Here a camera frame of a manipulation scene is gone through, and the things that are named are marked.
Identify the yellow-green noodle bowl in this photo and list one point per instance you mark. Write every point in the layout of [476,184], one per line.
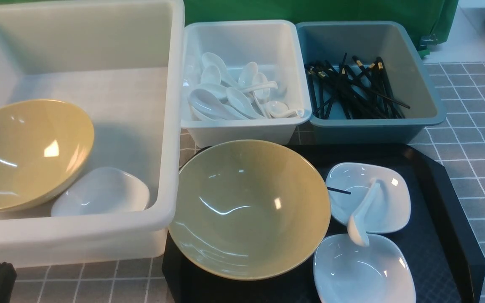
[249,210]

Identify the white square dish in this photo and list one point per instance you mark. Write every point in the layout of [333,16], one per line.
[348,273]
[390,212]

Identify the black chopstick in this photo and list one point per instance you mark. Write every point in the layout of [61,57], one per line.
[338,190]

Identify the white ceramic soup spoon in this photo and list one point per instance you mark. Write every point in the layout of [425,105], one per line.
[356,223]

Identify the yellow bowl in tub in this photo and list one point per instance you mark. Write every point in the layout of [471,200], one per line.
[44,145]

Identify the white dish in tub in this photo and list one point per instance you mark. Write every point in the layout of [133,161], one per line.
[100,191]

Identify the large white plastic tub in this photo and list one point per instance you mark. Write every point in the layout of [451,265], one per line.
[121,62]

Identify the pile of white spoons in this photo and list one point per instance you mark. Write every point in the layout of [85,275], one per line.
[218,96]

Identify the small white plastic bin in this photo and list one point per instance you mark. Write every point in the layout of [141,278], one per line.
[274,46]

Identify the pile of black chopsticks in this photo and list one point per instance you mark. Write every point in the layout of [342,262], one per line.
[363,94]

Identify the black plastic serving tray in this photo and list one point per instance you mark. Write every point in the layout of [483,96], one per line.
[440,247]

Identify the blue plastic bin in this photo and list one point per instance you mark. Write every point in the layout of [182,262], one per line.
[330,40]

